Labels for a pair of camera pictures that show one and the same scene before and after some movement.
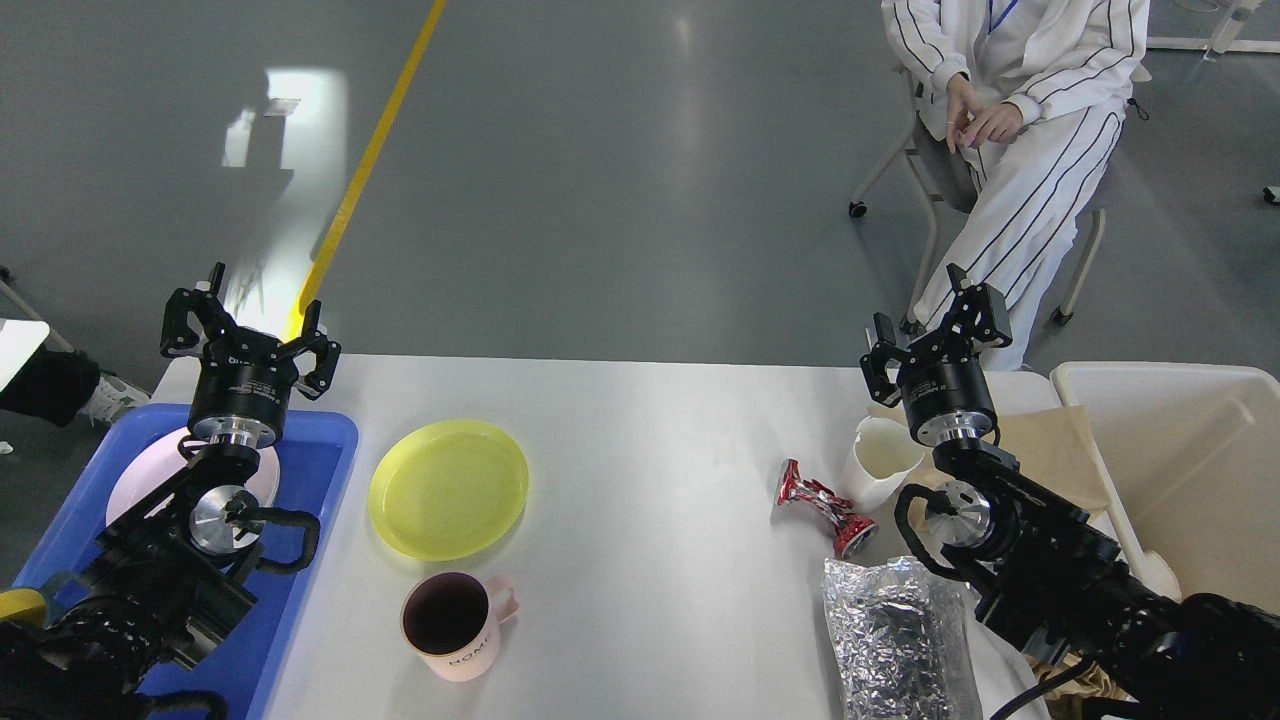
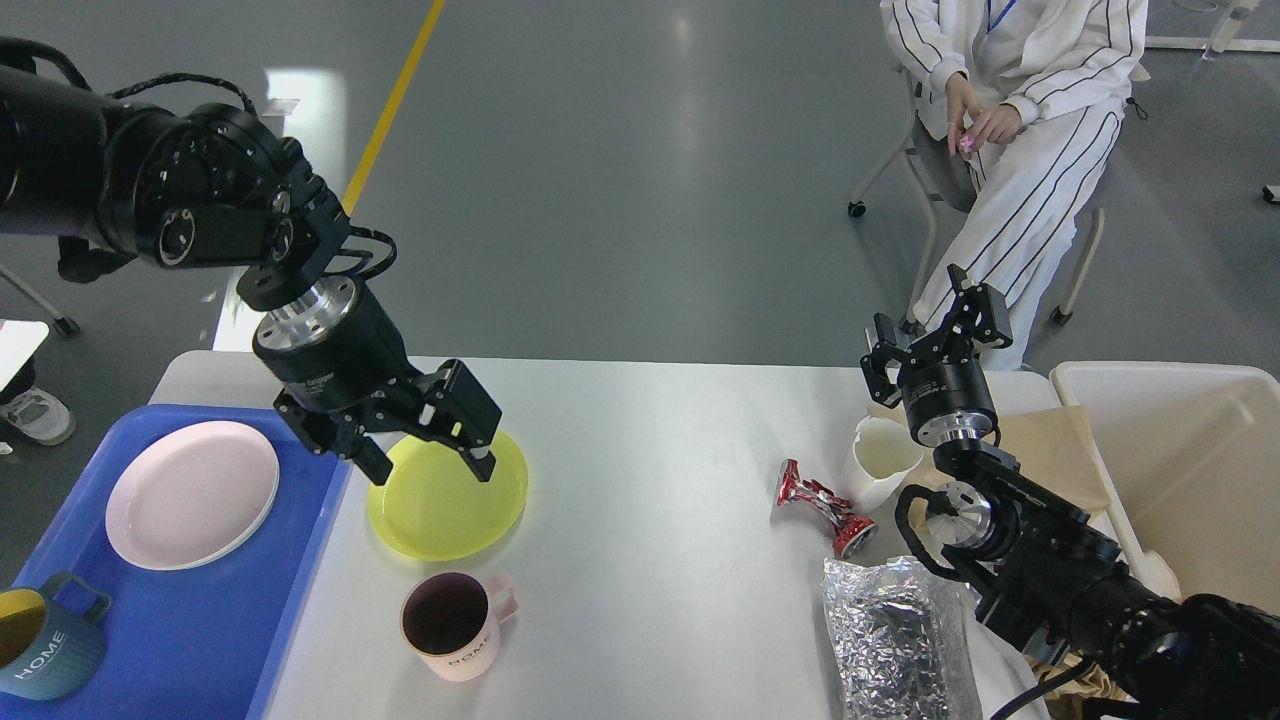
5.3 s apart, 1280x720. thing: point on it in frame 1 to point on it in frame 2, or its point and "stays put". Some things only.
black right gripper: x=944 y=385 stays put
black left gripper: x=245 y=379 to x=327 y=348
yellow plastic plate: x=447 y=489 stays put
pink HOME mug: x=453 y=619 stays put
